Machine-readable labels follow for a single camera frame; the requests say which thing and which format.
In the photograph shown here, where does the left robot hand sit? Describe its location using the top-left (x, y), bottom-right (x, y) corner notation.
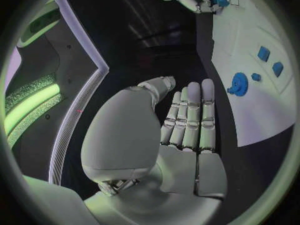
top-left (80, 75), bottom-right (229, 225)

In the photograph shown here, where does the white task board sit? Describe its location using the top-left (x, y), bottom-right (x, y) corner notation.
top-left (210, 0), bottom-right (299, 148)

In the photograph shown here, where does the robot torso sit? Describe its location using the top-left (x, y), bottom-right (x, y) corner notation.
top-left (3, 0), bottom-right (111, 186)

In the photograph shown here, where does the blue square block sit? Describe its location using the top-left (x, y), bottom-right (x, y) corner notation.
top-left (256, 45), bottom-right (272, 63)

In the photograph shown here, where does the blue gear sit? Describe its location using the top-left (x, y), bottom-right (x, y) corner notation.
top-left (226, 71), bottom-right (250, 98)

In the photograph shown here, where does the small blue peg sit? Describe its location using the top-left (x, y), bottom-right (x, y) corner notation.
top-left (250, 72), bottom-right (263, 83)

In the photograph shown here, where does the blue rounded block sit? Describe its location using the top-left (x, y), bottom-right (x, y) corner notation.
top-left (271, 61), bottom-right (285, 78)

